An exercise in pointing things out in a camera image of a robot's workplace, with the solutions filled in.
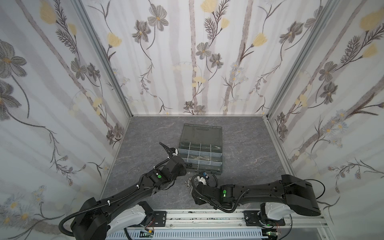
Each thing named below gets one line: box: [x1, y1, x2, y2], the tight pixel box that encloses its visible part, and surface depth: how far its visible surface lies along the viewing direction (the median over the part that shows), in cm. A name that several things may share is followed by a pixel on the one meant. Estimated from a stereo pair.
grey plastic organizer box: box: [177, 123, 223, 175], surface depth 97 cm
